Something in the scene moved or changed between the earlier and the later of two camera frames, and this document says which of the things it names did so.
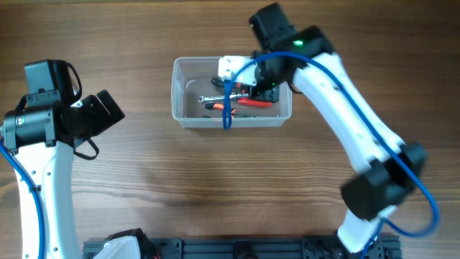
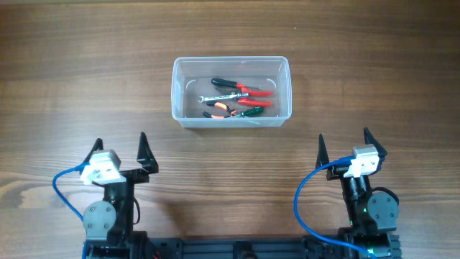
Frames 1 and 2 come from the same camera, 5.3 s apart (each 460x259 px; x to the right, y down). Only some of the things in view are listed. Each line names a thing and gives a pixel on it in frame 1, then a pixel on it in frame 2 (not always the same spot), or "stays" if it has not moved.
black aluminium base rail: [244, 248] stays
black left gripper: [90, 113] to [132, 174]
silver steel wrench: [222, 97] stays
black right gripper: [266, 93] to [338, 173]
